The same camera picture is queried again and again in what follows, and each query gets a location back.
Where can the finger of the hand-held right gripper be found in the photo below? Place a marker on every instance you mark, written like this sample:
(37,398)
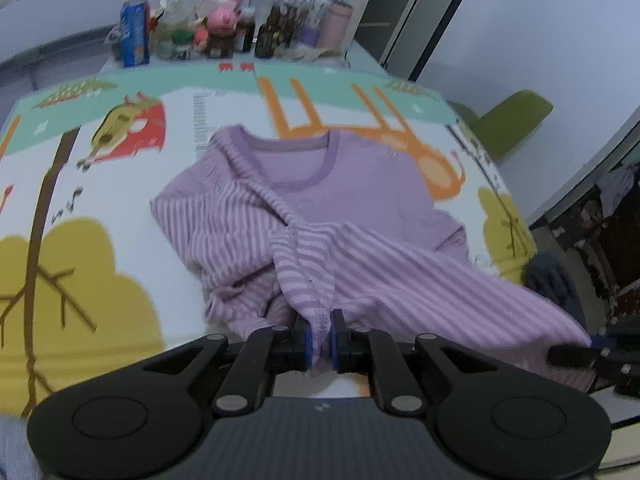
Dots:
(575,355)

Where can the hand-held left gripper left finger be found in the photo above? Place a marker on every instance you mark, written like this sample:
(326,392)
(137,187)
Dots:
(304,345)

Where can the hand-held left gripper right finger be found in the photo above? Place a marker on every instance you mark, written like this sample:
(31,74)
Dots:
(335,345)

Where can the purple striped long-sleeve shirt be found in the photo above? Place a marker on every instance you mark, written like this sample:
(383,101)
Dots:
(350,210)

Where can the dark clothes pile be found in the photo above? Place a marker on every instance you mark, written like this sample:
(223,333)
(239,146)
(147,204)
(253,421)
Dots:
(610,240)

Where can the dark cloth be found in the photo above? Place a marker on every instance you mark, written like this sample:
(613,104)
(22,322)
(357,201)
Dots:
(552,282)

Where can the cartoon printed play mat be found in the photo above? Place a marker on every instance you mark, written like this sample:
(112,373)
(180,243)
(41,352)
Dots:
(100,270)

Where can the green chair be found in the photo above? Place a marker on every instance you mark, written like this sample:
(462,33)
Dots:
(510,120)

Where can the dark glass bottle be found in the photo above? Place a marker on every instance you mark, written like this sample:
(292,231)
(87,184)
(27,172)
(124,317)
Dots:
(265,37)

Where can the dark brown spread jar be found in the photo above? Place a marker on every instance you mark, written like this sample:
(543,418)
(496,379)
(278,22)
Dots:
(220,45)

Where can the pink tumbler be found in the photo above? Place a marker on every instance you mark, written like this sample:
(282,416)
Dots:
(334,27)

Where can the small brown bottle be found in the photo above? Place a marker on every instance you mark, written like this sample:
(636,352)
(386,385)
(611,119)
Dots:
(244,32)

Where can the green lid jar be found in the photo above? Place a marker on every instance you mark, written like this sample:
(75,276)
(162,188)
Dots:
(182,46)

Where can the purple baby bottle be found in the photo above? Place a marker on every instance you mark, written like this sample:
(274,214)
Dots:
(320,10)

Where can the pink pig toy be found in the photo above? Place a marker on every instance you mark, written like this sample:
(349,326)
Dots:
(221,19)

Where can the clear snack bag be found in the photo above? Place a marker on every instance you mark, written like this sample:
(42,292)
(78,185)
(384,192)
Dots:
(292,5)

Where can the dark framed door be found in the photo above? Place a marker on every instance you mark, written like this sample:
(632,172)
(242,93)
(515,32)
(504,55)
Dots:
(395,10)

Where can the white water bottle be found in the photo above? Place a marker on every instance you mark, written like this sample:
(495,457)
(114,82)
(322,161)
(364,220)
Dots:
(357,5)

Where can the blue drink carton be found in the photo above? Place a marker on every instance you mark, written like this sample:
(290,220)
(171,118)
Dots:
(135,35)

